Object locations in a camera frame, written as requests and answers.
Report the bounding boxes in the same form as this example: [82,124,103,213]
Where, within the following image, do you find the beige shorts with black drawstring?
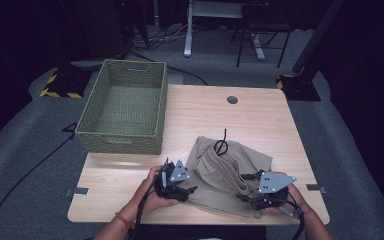
[179,129,274,219]

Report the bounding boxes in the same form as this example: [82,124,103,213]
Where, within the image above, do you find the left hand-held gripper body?
[153,159,191,201]

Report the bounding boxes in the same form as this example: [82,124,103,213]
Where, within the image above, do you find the left hand-held gripper cable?
[131,169,165,240]

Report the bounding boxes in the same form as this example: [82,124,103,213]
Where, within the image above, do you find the red string bracelet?
[114,212,135,230]

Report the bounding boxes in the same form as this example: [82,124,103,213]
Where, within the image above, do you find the white desk frame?
[183,0,267,61]

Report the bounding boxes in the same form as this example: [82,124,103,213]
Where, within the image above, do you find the person's right hand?
[263,171,311,216]

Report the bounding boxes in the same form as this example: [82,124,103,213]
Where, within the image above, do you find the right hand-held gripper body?
[251,170,298,211]

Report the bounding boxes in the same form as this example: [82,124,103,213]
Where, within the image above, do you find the hand-held gripper cable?
[131,169,165,240]
[284,191,307,240]

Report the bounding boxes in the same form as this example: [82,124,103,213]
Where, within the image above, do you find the bundle of floor cables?
[128,23,194,51]

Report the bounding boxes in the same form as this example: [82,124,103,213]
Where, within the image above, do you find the person's left hand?
[129,165,181,216]

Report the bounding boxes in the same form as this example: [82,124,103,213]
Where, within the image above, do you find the yellow black striped stand base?
[276,73,322,102]
[39,68,93,99]

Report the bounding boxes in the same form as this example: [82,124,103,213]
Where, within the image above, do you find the green woven basket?
[75,59,169,156]

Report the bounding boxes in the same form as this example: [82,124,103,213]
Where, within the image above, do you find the right hand-held gripper cable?
[284,191,307,240]

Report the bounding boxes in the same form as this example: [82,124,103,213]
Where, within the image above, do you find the dark box-shaped equipment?
[79,0,128,59]

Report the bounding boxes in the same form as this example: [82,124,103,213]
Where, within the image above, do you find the black chair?
[230,0,294,69]

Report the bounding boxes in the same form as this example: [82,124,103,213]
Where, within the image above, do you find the grey metal table bracket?
[63,187,90,197]
[306,183,328,194]

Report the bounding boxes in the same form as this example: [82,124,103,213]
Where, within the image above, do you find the dark slanted post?
[291,0,346,75]

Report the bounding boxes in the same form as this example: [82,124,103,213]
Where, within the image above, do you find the long black floor cable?
[0,131,78,240]

